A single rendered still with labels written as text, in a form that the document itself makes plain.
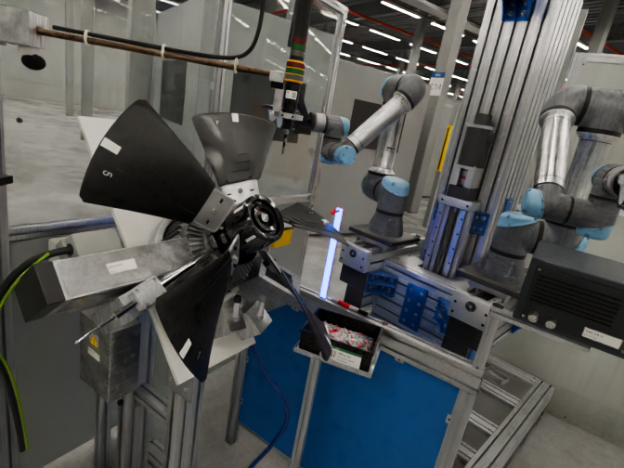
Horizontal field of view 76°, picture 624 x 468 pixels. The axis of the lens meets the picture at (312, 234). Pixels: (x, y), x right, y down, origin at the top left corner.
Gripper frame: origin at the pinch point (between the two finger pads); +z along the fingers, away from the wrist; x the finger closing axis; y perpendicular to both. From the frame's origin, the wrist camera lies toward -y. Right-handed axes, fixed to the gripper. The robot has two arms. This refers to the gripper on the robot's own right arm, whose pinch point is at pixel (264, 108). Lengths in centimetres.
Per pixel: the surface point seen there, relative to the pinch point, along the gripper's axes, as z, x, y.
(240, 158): 17, -55, 5
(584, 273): -56, -101, 10
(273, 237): 11, -77, 17
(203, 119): 26, -44, -1
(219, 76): 15.3, 21.5, -6.0
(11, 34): 67, -43, -12
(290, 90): 9, -61, -13
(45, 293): 52, -89, 23
